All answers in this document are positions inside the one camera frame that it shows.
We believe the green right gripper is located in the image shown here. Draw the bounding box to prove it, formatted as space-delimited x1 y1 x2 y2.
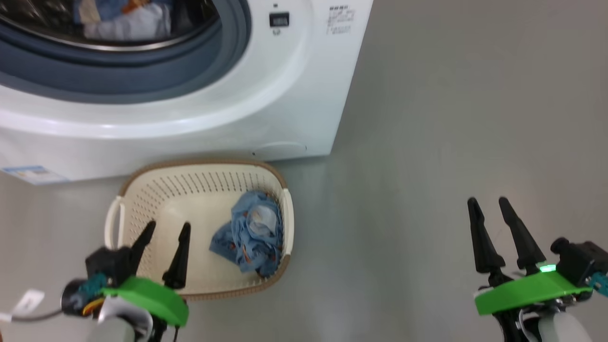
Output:
467 196 594 316

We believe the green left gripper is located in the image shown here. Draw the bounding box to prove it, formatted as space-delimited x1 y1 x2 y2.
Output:
102 220 191 328

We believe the blue patterned garment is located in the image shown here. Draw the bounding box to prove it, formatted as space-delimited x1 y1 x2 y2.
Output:
209 190 285 278

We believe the cream white garment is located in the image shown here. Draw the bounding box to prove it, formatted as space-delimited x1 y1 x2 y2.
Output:
83 2 171 41

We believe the cream perforated laundry basket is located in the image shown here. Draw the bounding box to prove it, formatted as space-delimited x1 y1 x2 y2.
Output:
104 159 295 301

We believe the white washing machine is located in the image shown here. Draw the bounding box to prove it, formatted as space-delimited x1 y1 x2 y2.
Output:
0 0 374 183

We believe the blue white energy label sticker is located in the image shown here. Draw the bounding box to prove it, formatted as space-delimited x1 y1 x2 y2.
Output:
0 165 69 185

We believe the teal left cable connector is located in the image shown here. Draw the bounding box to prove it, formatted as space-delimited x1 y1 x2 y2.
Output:
78 273 107 297

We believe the teal cable connector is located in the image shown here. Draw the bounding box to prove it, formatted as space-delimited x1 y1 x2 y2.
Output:
589 272 608 297
78 273 107 297

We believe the teal right cable connector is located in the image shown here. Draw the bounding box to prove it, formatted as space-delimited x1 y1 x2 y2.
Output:
589 272 608 297

